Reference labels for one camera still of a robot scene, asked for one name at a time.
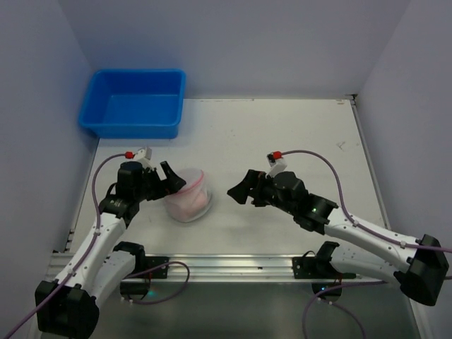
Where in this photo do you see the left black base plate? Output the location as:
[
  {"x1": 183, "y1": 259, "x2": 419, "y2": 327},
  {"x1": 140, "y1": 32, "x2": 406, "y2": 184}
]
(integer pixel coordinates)
[{"x1": 129, "y1": 256, "x2": 170, "y2": 280}]

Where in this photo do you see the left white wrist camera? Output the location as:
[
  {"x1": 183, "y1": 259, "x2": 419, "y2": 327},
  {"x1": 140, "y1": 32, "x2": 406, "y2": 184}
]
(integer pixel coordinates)
[{"x1": 133, "y1": 147, "x2": 154, "y2": 169}]

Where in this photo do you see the aluminium mounting rail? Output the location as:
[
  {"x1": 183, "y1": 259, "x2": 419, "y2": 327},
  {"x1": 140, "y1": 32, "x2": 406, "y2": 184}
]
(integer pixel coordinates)
[{"x1": 44, "y1": 251, "x2": 418, "y2": 284}]

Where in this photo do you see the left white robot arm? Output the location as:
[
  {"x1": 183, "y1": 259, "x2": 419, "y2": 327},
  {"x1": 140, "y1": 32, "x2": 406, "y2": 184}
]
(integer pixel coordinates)
[{"x1": 35, "y1": 161, "x2": 186, "y2": 338}]

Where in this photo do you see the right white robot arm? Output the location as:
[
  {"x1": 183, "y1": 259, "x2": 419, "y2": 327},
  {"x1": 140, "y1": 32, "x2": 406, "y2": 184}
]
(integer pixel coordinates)
[{"x1": 227, "y1": 169, "x2": 449, "y2": 307}]

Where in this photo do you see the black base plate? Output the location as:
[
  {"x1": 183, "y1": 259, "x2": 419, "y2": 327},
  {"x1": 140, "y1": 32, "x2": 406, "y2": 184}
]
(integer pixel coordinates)
[
  {"x1": 292, "y1": 256, "x2": 357, "y2": 280},
  {"x1": 129, "y1": 256, "x2": 170, "y2": 280}
]

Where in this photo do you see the blue plastic bin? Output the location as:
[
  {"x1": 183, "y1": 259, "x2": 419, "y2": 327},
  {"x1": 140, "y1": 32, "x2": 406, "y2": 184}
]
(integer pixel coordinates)
[{"x1": 78, "y1": 69, "x2": 186, "y2": 139}]

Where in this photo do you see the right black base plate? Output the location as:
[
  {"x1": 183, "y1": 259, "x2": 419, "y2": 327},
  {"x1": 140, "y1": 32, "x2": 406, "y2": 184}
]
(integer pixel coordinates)
[{"x1": 292, "y1": 256, "x2": 357, "y2": 280}]

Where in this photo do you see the white mesh laundry bag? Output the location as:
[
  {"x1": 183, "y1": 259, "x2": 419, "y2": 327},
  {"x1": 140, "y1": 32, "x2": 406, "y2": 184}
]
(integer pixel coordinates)
[{"x1": 163, "y1": 168, "x2": 213, "y2": 222}]

